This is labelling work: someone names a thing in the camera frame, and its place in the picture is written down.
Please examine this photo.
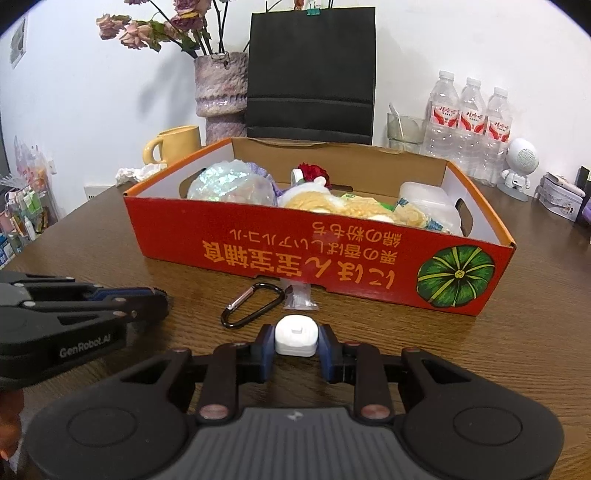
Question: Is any red rose flower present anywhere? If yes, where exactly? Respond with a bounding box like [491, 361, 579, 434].
[297, 162, 332, 189]

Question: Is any white robot figurine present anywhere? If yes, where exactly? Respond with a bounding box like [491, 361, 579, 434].
[496, 137, 540, 202]

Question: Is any yellow mug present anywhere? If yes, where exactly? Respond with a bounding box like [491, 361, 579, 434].
[142, 126, 203, 167]

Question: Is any small white plastic case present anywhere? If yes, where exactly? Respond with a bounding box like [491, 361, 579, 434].
[274, 316, 320, 357]

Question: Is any black carabiner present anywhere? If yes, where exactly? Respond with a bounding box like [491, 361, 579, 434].
[220, 282, 285, 330]

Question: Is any dried pink rose bouquet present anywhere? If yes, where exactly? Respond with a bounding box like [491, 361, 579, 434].
[96, 0, 250, 59]

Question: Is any water bottle with red label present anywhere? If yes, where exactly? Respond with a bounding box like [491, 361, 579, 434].
[482, 87, 515, 186]
[457, 77, 489, 179]
[421, 70, 461, 160]

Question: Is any clear drinking glass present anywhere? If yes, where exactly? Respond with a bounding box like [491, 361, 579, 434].
[387, 104, 427, 153]

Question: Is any person's left hand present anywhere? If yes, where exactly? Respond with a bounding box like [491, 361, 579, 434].
[0, 390, 27, 463]

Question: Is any clear cotton swab box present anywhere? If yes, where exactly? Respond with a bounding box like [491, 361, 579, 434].
[398, 181, 464, 236]

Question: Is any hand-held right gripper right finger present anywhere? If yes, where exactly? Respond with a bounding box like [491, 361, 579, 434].
[318, 324, 472, 426]

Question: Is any wall picture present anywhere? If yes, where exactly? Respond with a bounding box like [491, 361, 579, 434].
[8, 16, 29, 70]

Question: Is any rack of small products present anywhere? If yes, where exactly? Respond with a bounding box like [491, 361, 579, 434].
[0, 134, 61, 269]

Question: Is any mottled pink ceramic vase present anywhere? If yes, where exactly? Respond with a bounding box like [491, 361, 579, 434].
[194, 52, 250, 145]

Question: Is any black paper bag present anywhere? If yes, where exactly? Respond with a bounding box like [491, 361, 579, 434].
[245, 6, 378, 147]

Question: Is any crumpled white tissue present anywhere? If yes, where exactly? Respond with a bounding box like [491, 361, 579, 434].
[115, 162, 168, 186]

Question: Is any small clear plastic packet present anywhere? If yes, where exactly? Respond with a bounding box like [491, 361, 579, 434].
[283, 284, 320, 311]

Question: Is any red cardboard box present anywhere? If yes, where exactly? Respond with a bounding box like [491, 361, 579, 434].
[124, 137, 517, 317]

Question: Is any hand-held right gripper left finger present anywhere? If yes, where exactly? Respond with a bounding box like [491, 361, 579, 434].
[121, 323, 279, 426]

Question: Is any iridescent cellophane wrap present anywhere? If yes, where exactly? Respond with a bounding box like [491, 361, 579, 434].
[187, 159, 278, 206]

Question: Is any blue and white packet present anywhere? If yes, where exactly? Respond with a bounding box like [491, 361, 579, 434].
[422, 217, 456, 234]

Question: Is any white printed board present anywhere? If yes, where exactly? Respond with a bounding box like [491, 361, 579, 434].
[84, 184, 116, 202]

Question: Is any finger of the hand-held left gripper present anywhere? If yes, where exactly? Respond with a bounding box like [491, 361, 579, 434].
[28, 294, 170, 331]
[18, 276, 160, 302]

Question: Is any white and yellow plush alpaca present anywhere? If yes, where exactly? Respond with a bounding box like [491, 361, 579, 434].
[277, 168, 433, 230]

